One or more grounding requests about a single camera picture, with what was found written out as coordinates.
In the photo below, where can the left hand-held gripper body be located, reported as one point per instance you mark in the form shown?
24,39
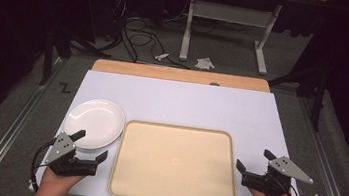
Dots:
65,160

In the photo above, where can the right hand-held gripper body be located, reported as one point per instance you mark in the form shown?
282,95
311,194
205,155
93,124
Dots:
275,179

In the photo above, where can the white round plate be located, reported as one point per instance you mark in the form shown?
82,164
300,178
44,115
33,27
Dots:
94,123

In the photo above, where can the beige plastic tray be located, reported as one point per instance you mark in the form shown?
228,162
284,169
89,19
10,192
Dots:
175,164

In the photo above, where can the person's left hand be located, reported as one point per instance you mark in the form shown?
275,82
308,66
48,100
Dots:
59,182

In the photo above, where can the black metal stand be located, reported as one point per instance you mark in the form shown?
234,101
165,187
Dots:
63,44
311,84

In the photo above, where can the white table mat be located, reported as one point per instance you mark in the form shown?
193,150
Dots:
182,104

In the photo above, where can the crumpled white paper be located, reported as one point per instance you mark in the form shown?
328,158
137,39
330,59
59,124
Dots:
204,63

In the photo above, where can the small white paper scrap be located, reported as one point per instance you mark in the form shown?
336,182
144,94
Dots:
161,56

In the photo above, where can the metal floor rail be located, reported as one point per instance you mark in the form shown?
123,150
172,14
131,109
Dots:
325,170
7,131

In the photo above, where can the white metal desk frame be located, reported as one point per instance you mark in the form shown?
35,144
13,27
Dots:
229,14

